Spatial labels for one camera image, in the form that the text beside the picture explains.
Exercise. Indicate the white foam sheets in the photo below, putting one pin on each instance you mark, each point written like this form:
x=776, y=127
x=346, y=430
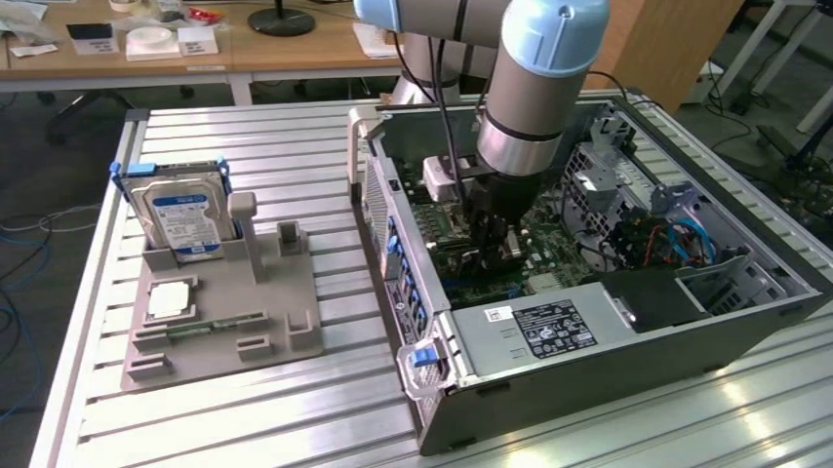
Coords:
x=374, y=46

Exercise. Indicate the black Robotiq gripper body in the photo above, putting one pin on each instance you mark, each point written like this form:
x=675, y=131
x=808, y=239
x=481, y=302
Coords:
x=510, y=195

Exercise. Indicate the wooden desk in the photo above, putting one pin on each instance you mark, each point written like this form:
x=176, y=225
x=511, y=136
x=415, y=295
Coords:
x=292, y=49

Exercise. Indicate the grey metal disk bay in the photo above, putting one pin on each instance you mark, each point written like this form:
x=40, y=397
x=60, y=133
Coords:
x=736, y=287

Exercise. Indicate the small white labelled box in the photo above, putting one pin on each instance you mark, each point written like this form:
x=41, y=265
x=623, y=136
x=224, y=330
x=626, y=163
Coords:
x=196, y=41

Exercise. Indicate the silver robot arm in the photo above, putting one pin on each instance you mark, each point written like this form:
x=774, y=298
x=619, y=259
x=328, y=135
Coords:
x=527, y=97

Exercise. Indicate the wooden cabinet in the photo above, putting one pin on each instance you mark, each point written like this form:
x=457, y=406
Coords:
x=670, y=49

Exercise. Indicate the open PC case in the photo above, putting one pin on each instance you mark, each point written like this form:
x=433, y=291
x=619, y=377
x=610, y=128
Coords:
x=586, y=390

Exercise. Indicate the silver CPU chip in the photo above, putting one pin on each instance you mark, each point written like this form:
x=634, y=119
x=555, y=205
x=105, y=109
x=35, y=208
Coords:
x=170, y=298

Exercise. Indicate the green motherboard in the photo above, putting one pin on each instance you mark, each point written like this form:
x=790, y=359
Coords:
x=553, y=258

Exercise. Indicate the installed RAM stick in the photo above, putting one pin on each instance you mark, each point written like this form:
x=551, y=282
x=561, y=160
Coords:
x=449, y=247

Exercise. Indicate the black chair base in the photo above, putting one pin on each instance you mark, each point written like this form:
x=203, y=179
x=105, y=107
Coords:
x=71, y=109

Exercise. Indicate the hard disk in blue caddy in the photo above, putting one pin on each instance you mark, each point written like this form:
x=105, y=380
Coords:
x=179, y=219

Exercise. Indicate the grey parts rack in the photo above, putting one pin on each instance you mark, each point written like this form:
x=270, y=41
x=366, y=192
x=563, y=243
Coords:
x=260, y=312

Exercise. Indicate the green RAM stick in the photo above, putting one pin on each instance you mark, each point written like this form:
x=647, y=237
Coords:
x=208, y=325

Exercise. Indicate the black plastic shroud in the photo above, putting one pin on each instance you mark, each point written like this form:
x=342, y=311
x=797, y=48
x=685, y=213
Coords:
x=650, y=302

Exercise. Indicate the clear plastic bag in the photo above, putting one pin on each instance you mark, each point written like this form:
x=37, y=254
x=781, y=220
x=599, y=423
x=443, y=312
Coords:
x=25, y=24

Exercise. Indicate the red packet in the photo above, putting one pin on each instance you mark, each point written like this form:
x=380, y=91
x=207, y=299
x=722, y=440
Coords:
x=204, y=15

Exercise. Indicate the blue expansion card retainer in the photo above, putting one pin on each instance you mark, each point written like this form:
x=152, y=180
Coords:
x=392, y=244

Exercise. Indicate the blue case latch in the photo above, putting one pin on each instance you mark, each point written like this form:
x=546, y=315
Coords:
x=423, y=355

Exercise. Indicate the black round lamp base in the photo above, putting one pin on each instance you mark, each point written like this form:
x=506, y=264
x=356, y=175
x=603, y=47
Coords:
x=280, y=22

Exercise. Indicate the white desk frame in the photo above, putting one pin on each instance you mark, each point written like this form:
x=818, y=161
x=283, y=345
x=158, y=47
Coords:
x=744, y=58

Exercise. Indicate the white box with tape roll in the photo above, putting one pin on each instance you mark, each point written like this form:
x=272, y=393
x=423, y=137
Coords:
x=151, y=46

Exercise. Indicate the grey power supply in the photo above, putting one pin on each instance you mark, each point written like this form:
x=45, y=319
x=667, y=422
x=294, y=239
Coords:
x=494, y=341

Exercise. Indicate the white box with black top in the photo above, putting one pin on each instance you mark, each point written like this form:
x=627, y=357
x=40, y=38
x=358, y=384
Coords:
x=92, y=36

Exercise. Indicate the perforated metal disk bay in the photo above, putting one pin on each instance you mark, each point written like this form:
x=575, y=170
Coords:
x=595, y=180

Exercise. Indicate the CPU socket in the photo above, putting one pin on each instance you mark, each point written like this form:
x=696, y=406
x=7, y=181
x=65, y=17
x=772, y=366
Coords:
x=455, y=219

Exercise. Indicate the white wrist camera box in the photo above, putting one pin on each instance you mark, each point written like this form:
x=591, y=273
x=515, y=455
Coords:
x=442, y=180

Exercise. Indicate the white paper card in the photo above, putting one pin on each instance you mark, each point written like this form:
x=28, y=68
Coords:
x=32, y=50

